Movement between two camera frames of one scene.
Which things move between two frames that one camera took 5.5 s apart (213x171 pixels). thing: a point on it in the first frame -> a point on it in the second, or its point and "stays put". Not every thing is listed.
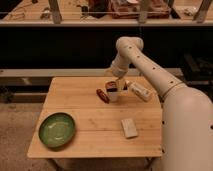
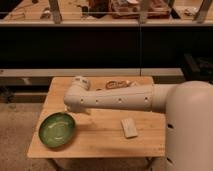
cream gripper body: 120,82 -> 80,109
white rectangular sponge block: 128,128 stays put
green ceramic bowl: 56,130 stays put
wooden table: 121,128 stays put
